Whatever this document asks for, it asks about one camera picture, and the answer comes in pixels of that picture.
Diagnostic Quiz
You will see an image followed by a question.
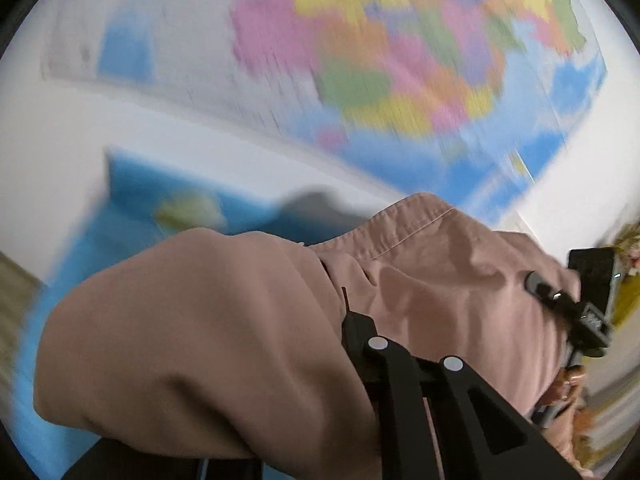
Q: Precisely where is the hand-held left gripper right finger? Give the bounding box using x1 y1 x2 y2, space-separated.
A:
341 287 582 480

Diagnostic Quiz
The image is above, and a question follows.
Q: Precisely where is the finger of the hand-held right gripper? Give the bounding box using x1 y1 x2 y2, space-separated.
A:
524 270 582 317

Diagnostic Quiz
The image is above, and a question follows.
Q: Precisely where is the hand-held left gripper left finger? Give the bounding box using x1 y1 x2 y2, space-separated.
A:
64 439 264 480

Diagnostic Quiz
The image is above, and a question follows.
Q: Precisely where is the pink jacket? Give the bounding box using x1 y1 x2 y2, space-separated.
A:
33 192 584 480

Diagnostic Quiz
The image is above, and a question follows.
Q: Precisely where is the person's right hand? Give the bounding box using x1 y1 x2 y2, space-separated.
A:
544 364 588 413

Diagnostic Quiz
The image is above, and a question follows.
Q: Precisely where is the dark grey cloth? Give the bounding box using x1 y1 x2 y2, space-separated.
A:
279 189 372 233

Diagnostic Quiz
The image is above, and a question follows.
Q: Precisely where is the blue floral bedsheet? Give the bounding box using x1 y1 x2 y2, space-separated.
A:
9 146 383 480

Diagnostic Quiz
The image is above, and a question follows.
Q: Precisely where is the colourful wall map poster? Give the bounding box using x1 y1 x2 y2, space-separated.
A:
41 0 609 222

